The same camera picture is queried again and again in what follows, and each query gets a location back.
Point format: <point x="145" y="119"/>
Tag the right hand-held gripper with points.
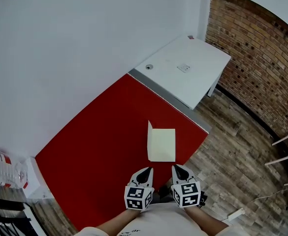
<point x="186" y="195"/>

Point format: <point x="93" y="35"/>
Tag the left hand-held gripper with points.
<point x="137" y="197"/>

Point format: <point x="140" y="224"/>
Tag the light blue notebook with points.
<point x="162" y="145"/>

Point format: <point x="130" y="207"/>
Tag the person's left forearm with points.
<point x="116" y="220"/>

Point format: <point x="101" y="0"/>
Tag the person's right forearm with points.
<point x="205" y="217"/>

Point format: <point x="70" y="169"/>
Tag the person's right shoe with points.
<point x="201" y="199"/>

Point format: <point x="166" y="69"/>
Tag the person's white shirt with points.
<point x="163" y="220"/>

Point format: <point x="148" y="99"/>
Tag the red table cover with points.
<point x="104" y="151"/>

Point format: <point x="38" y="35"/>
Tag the white power strip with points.
<point x="235" y="215"/>

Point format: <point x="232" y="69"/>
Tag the white desk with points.
<point x="183" y="80"/>

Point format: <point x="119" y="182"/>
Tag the small white flat object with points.
<point x="183" y="67"/>

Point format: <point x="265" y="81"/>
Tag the white jug stand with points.
<point x="35" y="181"/>

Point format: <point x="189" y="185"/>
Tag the small dark red object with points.
<point x="190" y="37"/>

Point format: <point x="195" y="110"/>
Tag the large clear water jug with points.
<point x="3" y="168"/>

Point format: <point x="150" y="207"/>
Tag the black chair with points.
<point x="3" y="217"/>

